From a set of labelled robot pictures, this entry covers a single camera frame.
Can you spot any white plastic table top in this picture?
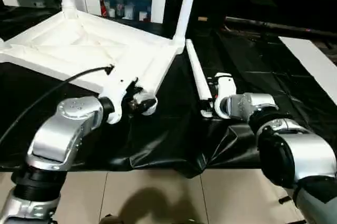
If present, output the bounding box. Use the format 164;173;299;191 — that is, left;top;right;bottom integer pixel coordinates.
0;11;185;116

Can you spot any black plastic mat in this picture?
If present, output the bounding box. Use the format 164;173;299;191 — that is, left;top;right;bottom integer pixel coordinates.
0;4;337;180

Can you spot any black flat screen television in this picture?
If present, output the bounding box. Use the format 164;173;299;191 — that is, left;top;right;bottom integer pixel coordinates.
225;0;337;44

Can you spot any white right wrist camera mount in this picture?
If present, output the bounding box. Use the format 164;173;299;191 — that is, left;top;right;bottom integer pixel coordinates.
214;73;237;119

